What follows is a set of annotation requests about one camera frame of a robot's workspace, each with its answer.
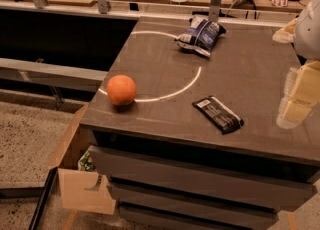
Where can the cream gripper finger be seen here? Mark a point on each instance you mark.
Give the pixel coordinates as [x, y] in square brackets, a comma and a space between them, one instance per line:
[301, 95]
[286, 33]

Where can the blue chip bag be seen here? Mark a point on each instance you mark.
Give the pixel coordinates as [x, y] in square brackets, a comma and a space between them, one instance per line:
[200, 36]

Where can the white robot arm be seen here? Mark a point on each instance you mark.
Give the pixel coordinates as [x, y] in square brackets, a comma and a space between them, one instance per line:
[307, 32]

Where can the black rxbar chocolate bar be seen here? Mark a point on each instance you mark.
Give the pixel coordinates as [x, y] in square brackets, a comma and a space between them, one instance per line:
[219, 114]

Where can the green bag in box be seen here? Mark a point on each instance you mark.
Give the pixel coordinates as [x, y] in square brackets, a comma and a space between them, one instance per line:
[85, 163]

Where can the dark grey drawer cabinet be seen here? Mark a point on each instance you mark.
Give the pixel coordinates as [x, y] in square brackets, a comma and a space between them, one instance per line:
[168, 165]

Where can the orange ball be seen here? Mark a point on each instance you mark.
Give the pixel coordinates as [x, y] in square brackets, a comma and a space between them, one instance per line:
[121, 90]

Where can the cardboard box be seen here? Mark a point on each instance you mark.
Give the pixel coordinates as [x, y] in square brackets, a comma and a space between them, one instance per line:
[80, 190]

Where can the grey metal post right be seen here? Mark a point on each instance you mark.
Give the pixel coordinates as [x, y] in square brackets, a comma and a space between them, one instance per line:
[214, 9]

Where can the grey metal bench rail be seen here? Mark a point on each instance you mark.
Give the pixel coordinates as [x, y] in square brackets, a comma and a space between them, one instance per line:
[51, 75]

